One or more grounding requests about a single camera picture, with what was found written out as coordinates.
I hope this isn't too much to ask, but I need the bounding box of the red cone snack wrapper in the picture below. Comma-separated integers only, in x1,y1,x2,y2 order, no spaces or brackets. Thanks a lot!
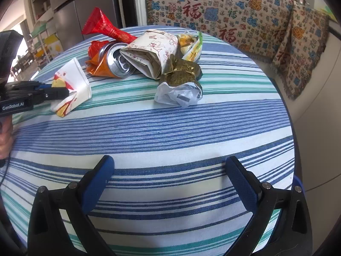
81,7,137,44

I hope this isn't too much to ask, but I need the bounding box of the red plastic bag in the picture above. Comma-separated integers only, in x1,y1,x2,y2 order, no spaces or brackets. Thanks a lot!
88,41,109,59

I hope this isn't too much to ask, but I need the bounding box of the folded floral paper bag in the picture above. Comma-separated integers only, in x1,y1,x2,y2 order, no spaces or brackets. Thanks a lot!
120,29,179,80

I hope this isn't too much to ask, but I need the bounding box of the grey steel refrigerator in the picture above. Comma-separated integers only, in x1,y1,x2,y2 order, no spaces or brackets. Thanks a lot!
50,0,123,50

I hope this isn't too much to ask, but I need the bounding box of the clear yellow food wrapper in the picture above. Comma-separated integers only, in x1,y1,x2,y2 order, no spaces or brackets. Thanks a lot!
178,32,203,62

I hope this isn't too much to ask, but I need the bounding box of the person left hand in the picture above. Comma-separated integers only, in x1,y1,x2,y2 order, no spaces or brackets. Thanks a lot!
0,116,13,160

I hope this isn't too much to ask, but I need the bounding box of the gold foil wrapper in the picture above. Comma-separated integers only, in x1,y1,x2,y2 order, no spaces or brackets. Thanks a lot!
159,54,202,90

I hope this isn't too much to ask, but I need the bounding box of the blue green striped tablecloth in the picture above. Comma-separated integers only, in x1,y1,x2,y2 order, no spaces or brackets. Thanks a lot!
1,35,295,255

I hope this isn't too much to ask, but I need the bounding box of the yellow green cardboard box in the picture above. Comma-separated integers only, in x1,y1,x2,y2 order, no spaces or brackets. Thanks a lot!
44,33,64,59

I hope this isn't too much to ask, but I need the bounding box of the small patterned fu blanket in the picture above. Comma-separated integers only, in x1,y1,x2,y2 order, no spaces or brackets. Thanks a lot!
272,2,329,100

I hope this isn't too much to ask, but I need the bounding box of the white metal storage rack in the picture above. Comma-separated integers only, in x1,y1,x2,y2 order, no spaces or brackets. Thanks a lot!
20,20,52,69

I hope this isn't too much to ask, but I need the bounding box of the large patterned fu blanket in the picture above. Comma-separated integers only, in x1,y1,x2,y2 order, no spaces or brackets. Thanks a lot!
146,0,293,60

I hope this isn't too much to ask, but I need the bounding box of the crushed orange drink can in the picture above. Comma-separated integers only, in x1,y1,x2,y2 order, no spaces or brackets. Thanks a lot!
86,41,137,79

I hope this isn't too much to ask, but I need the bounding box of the white red paper carton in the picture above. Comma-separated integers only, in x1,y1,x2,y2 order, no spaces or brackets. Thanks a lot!
51,57,92,117

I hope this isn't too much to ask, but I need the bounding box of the crumpled white plastic wrapper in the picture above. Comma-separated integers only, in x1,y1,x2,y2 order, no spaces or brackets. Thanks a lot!
154,82,203,108

